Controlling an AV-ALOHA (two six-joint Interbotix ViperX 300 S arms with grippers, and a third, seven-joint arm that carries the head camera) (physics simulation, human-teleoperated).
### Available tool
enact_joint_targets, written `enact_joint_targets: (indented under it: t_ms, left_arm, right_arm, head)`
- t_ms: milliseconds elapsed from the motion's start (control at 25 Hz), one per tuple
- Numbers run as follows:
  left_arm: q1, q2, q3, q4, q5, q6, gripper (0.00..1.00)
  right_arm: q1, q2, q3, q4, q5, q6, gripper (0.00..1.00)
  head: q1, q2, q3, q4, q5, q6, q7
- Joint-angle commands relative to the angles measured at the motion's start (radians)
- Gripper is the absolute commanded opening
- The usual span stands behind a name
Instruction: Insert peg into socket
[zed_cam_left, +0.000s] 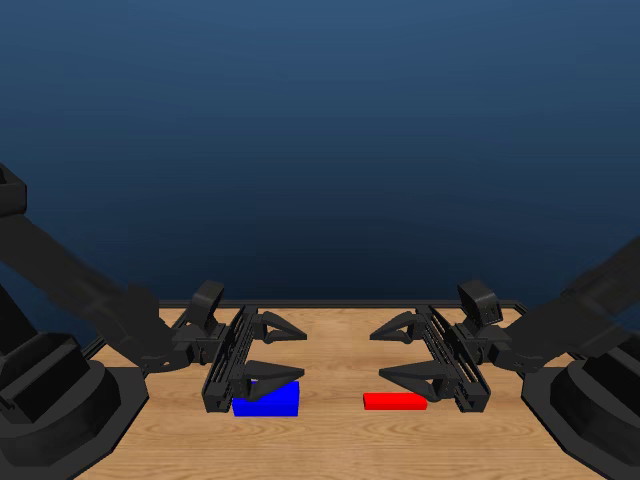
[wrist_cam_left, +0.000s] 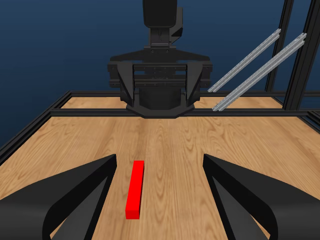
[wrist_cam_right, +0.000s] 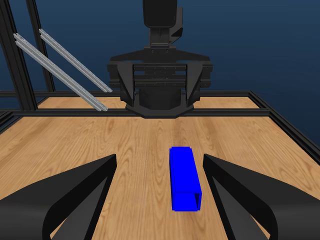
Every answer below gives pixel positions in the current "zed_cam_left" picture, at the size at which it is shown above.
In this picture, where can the thin red peg bar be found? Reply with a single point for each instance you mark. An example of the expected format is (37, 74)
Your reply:
(395, 401)

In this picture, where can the black table frame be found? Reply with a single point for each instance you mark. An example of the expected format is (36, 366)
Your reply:
(350, 303)

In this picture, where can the blue hollow socket block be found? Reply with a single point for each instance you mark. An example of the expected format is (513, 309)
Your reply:
(280, 405)

